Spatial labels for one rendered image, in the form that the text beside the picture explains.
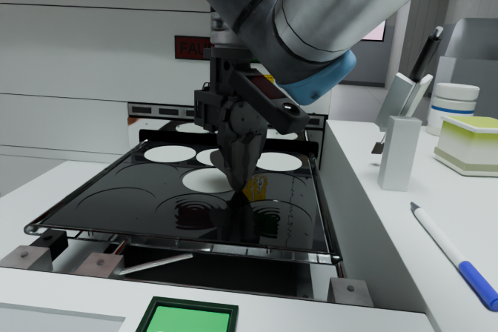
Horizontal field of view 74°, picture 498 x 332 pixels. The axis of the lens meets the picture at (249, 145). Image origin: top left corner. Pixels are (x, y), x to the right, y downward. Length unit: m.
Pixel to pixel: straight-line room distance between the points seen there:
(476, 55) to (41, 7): 4.64
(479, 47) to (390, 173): 4.60
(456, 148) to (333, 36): 0.32
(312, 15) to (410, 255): 0.20
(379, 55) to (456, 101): 9.20
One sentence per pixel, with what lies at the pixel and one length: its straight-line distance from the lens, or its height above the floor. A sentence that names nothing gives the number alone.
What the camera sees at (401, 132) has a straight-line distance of 0.40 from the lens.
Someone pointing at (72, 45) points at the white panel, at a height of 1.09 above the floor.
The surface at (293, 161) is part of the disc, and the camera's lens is 0.66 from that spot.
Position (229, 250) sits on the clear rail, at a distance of 0.39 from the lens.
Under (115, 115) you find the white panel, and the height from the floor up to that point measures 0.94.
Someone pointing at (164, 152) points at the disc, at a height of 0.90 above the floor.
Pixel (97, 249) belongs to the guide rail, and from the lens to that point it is 0.50.
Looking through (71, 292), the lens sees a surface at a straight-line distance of 0.27.
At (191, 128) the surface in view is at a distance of 0.75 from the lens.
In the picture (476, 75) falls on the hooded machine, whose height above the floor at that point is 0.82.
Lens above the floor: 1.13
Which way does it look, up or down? 18 degrees down
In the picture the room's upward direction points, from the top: 3 degrees clockwise
